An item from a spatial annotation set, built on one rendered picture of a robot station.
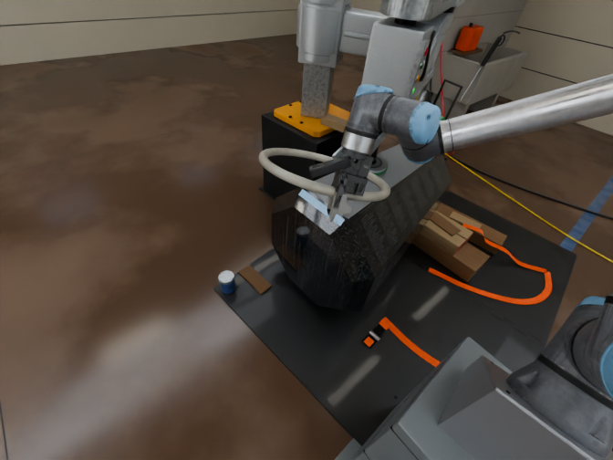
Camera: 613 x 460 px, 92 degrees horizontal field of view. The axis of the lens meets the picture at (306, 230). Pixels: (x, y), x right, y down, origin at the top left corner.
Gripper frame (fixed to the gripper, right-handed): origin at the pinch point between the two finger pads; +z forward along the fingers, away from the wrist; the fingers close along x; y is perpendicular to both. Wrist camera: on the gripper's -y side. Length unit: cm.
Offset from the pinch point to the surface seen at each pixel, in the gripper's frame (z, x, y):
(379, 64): -50, 62, 19
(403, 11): -67, 51, 19
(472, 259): 49, 94, 142
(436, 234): 40, 108, 114
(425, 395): 37, -31, 35
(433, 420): 39, -36, 35
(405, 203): 11, 70, 60
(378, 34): -59, 61, 14
